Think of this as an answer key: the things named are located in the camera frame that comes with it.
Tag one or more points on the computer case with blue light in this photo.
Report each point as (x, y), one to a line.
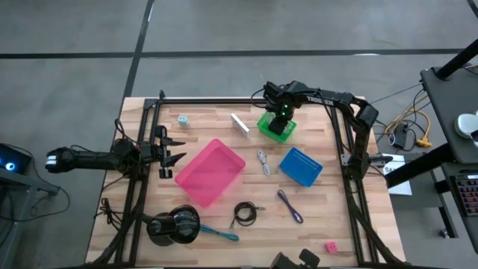
(13, 158)

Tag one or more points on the black pole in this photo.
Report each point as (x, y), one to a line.
(457, 60)

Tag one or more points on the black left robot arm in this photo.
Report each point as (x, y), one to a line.
(89, 160)

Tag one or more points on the grey metal stand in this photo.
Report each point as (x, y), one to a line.
(22, 187)

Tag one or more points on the green plastic basket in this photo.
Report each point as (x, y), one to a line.
(266, 130)

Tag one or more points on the backlit keyboard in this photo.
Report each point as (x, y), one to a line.
(467, 194)

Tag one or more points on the blue plastic basket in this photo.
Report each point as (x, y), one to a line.
(300, 168)

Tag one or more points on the light blue charger cube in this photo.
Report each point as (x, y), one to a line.
(183, 120)

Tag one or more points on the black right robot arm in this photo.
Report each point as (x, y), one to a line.
(336, 99)

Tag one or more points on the white product box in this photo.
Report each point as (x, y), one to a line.
(240, 126)

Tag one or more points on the black aluminium table frame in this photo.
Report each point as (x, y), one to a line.
(224, 101)

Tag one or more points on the black power strip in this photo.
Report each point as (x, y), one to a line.
(401, 135)

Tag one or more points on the red translucent plastic bin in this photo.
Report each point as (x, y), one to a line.
(209, 173)

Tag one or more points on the black side desk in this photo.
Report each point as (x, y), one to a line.
(448, 112)

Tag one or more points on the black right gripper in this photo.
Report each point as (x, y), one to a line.
(280, 125)

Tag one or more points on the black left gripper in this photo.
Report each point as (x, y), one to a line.
(153, 154)

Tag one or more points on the white round device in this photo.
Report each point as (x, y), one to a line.
(466, 125)

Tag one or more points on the red charger cube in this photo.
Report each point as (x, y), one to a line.
(331, 247)

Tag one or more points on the white paper sheet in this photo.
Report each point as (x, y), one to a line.
(401, 187)

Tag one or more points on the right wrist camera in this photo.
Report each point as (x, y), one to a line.
(274, 95)

